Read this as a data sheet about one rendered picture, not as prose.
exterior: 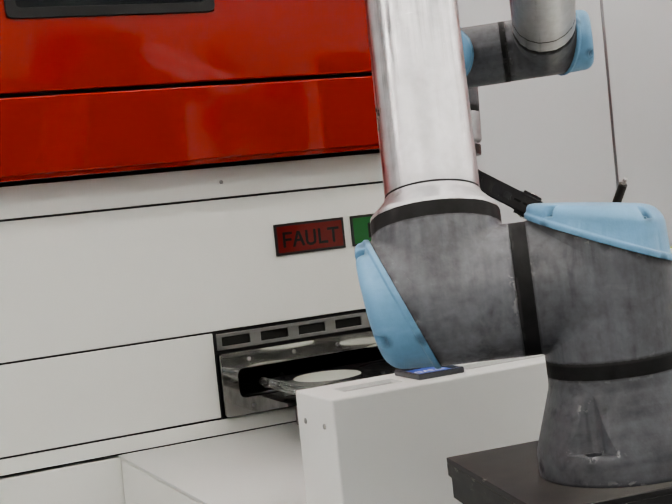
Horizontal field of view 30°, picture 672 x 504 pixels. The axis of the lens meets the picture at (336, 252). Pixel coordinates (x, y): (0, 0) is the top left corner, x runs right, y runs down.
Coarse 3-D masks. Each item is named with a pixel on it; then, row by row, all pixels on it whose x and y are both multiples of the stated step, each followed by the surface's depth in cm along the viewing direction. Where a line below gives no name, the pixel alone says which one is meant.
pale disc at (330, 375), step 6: (318, 372) 187; (324, 372) 186; (330, 372) 186; (336, 372) 185; (342, 372) 184; (348, 372) 184; (354, 372) 183; (360, 372) 183; (294, 378) 183; (300, 378) 183; (306, 378) 182; (312, 378) 182; (318, 378) 181; (324, 378) 180; (330, 378) 180; (336, 378) 179; (342, 378) 179
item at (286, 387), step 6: (264, 378) 185; (270, 378) 184; (264, 384) 184; (270, 384) 182; (276, 384) 180; (282, 384) 178; (288, 384) 177; (294, 384) 176; (282, 390) 178; (288, 390) 176; (294, 390) 174
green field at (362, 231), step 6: (354, 222) 196; (360, 222) 197; (366, 222) 197; (354, 228) 196; (360, 228) 197; (366, 228) 197; (354, 234) 196; (360, 234) 197; (366, 234) 197; (360, 240) 197
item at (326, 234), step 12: (276, 228) 191; (288, 228) 191; (300, 228) 192; (312, 228) 193; (324, 228) 194; (336, 228) 195; (288, 240) 191; (300, 240) 192; (312, 240) 193; (324, 240) 194; (336, 240) 195
